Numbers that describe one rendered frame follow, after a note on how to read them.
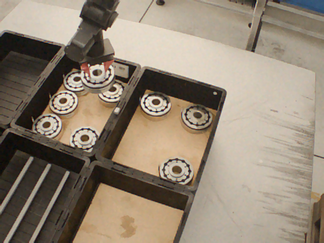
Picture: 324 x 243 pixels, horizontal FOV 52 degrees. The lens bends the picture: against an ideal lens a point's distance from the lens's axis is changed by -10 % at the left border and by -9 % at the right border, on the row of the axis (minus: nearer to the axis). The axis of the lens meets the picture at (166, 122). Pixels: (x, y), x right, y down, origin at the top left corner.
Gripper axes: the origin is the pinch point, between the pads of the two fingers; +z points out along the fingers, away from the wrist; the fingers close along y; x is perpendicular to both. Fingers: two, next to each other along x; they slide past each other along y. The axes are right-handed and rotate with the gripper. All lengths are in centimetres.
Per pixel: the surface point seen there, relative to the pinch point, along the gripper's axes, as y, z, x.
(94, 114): -3.0, 21.2, 0.4
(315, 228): 94, 104, -60
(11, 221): -38, 18, -28
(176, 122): 21.4, 21.8, -12.4
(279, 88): 77, 38, -4
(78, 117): -8.4, 21.0, 1.2
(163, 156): 12.2, 20.8, -22.8
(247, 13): 151, 103, 111
